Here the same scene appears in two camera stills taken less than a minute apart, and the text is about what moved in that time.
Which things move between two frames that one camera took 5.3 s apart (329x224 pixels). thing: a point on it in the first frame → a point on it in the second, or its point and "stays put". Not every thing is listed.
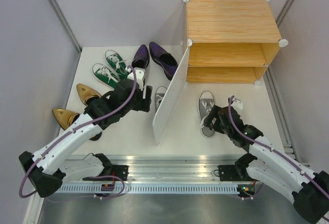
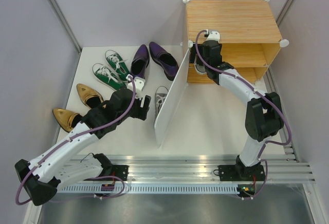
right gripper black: x=213 y=113 → x=192 y=55
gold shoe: x=64 y=117 stays put
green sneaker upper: x=116 y=62 stays put
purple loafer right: x=167 y=62 stays put
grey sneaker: x=206 y=100 → x=199 y=68
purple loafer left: x=141 y=57 stays put
